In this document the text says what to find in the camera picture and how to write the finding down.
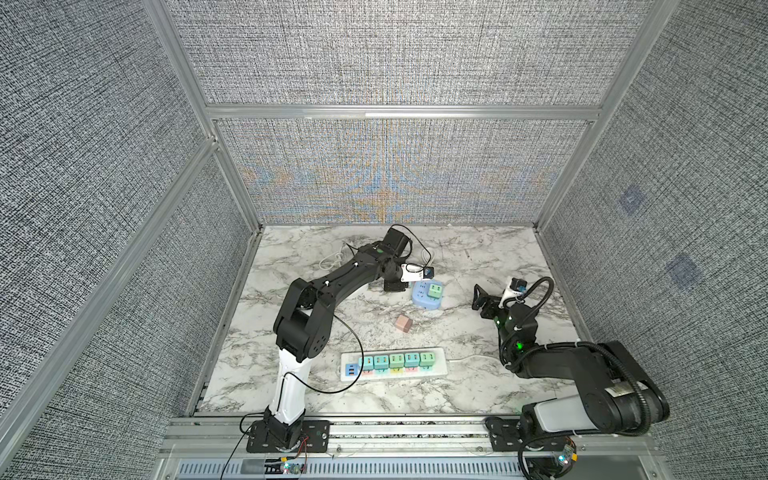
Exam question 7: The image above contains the teal adapter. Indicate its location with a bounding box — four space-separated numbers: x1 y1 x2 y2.
358 356 374 371
404 352 421 368
373 355 390 370
415 284 429 298

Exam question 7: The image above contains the blue square power strip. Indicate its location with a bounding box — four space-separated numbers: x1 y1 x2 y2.
411 280 444 310

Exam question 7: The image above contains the green adapter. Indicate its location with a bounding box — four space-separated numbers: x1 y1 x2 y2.
389 353 405 370
427 283 443 300

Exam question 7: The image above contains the green adapter lowest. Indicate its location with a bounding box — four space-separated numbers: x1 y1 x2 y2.
419 352 436 367

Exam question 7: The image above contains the long white power strip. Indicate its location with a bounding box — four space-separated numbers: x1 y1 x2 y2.
339 347 448 383

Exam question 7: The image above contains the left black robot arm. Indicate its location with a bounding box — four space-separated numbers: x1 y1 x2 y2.
241 225 414 453

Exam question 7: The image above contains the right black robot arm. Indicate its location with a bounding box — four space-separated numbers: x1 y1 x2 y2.
471 276 670 479

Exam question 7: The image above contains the pink plug adapter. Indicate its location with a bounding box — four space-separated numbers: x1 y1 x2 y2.
395 315 413 333

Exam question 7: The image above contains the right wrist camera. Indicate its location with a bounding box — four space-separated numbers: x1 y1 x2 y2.
499 277 527 308

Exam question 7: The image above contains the white cable of white strip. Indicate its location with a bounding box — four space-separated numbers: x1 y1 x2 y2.
317 242 355 272

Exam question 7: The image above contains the aluminium enclosure frame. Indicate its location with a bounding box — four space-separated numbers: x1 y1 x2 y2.
0 0 768 445

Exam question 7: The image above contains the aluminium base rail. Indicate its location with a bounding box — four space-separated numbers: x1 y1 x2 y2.
149 413 661 480

